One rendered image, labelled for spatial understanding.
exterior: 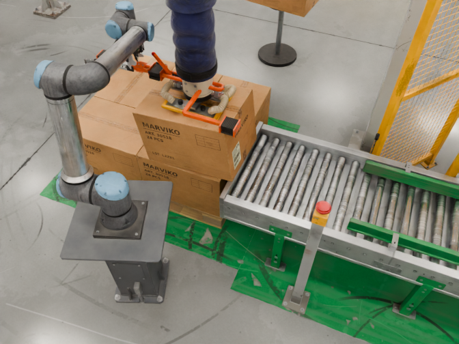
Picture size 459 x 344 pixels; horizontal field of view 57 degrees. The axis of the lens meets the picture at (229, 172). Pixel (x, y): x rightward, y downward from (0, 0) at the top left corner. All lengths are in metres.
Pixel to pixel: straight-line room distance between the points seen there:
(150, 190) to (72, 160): 0.53
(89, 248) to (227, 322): 1.02
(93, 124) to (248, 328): 1.72
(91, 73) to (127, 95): 1.55
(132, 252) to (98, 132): 1.14
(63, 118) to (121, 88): 1.52
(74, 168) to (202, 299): 1.26
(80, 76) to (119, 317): 1.64
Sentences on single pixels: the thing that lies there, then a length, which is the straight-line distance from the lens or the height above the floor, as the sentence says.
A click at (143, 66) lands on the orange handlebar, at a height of 1.14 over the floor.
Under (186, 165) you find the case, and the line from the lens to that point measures 2.64.
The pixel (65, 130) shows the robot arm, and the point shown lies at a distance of 1.93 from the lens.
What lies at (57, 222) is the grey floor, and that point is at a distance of 3.35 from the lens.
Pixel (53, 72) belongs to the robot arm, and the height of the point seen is 1.61.
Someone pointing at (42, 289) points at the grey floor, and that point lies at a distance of 3.11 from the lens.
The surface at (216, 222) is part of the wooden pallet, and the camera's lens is 3.02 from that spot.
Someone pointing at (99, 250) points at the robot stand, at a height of 0.75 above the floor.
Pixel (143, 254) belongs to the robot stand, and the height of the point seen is 0.75.
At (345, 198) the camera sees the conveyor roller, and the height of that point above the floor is 0.55.
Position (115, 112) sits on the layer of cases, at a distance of 3.18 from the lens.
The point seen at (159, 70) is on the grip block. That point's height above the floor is 1.14.
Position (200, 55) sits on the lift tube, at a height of 1.36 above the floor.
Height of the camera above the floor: 2.61
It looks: 50 degrees down
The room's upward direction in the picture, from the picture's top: straight up
